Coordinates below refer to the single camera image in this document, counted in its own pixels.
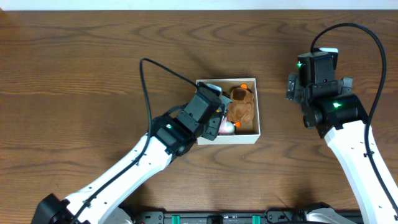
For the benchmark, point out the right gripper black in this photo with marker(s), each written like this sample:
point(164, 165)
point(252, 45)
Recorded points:
point(292, 86)

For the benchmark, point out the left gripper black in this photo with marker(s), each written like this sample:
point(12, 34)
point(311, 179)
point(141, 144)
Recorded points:
point(213, 125)

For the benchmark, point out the pink white duck toy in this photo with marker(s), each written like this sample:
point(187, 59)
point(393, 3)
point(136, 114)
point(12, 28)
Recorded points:
point(228, 128)

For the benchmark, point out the brown plush toy with carrot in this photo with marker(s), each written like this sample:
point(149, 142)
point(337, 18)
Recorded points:
point(241, 108)

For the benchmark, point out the grey yellow toy truck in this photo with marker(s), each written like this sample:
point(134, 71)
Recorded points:
point(225, 101)

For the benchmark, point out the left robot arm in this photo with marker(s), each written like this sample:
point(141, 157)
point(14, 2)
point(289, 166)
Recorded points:
point(99, 202)

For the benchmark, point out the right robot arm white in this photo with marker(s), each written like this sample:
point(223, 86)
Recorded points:
point(369, 178)

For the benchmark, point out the white cardboard box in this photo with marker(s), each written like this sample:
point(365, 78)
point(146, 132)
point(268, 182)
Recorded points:
point(247, 133)

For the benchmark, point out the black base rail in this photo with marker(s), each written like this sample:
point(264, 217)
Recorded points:
point(270, 216)

